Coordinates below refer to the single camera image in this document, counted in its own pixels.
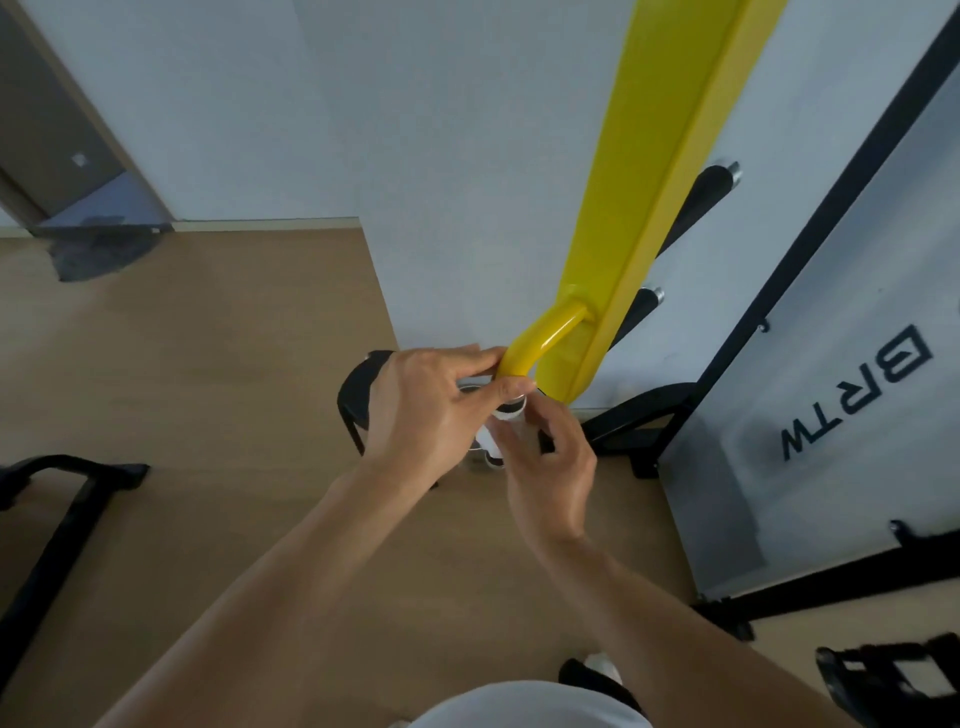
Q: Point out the person's left hand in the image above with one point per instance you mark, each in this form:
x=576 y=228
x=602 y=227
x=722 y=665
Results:
x=420 y=427

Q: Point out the person's right hand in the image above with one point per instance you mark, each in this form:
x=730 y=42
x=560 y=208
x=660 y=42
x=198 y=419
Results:
x=555 y=487

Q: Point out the white cleaning wipe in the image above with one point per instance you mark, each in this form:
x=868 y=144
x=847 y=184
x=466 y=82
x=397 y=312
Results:
x=491 y=450

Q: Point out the person's left forearm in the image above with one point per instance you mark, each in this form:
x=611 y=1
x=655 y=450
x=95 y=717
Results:
x=262 y=615

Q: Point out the person's right forearm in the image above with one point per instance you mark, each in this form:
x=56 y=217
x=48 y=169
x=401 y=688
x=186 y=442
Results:
x=675 y=637

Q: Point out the black machine base foot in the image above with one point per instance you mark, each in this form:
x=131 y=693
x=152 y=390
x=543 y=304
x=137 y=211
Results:
x=645 y=405

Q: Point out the white sneaker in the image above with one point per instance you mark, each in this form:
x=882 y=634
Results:
x=604 y=666

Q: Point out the black shorts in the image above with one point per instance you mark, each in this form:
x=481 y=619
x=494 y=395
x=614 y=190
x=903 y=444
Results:
x=577 y=675

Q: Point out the white shirt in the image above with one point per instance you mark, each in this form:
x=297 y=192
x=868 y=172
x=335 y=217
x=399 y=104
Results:
x=525 y=709

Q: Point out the translucent machine guard panel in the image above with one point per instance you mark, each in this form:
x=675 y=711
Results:
x=862 y=300

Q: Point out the dark gray floor mat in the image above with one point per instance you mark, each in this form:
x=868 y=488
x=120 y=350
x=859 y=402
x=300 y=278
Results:
x=97 y=251

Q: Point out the gray door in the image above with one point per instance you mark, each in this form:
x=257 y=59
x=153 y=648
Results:
x=52 y=150

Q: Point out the black machine lower frame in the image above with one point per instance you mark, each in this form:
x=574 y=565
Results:
x=862 y=577

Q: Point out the black slotted bracket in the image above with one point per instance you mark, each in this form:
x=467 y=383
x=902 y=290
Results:
x=832 y=682

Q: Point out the black machine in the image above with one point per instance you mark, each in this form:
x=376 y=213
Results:
x=45 y=570

